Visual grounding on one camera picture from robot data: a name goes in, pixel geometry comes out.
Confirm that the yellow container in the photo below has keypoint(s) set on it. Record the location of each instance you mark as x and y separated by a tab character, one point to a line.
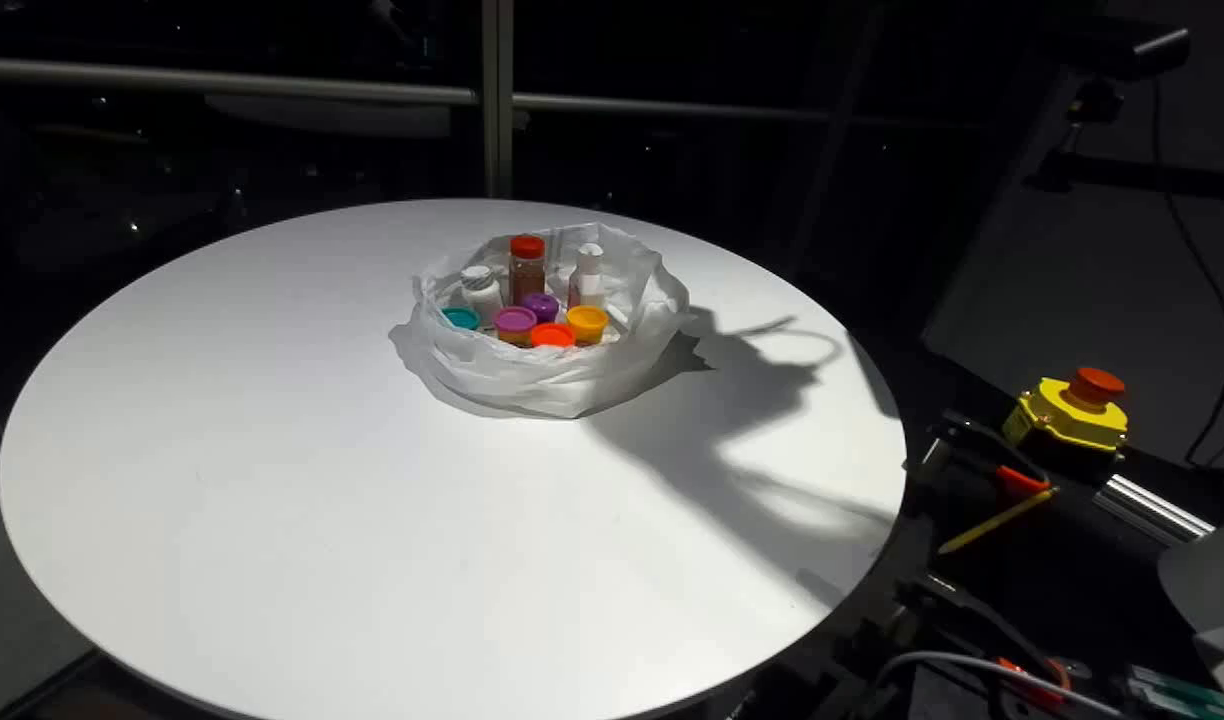
586	321

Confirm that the orange lid container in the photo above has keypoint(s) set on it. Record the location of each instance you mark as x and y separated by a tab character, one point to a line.
555	337

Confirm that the white bottle white cap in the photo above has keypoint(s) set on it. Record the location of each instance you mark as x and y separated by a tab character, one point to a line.
588	280

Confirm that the magenta lid container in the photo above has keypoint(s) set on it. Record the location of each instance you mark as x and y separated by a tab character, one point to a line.
515	321

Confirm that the spice bottle red lid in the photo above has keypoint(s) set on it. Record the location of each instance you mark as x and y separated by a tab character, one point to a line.
525	273

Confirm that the white plastic bag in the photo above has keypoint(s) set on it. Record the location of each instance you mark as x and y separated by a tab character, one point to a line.
545	383

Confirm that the small white pill bottle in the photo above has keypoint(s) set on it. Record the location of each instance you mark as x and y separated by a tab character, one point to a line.
477	280

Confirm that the teal lid container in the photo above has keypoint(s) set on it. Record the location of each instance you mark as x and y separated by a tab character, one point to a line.
463	317

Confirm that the yellow pencil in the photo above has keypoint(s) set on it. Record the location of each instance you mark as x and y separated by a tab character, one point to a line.
997	522

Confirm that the red clamp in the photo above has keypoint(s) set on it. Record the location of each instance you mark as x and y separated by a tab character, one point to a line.
1020	478

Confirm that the yellow red emergency stop button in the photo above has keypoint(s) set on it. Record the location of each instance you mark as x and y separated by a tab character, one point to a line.
1073	409

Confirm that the metal horizontal railing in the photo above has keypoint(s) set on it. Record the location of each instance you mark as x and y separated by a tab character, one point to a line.
236	80

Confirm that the aluminium profile bar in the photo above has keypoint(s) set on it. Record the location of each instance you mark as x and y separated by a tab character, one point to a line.
1154	507

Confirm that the white rounded cover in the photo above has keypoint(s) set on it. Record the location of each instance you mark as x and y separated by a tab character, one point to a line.
1215	584

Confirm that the metal window post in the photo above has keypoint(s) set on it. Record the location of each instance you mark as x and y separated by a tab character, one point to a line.
496	93

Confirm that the black mounted camera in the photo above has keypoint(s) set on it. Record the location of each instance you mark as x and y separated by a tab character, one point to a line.
1157	51

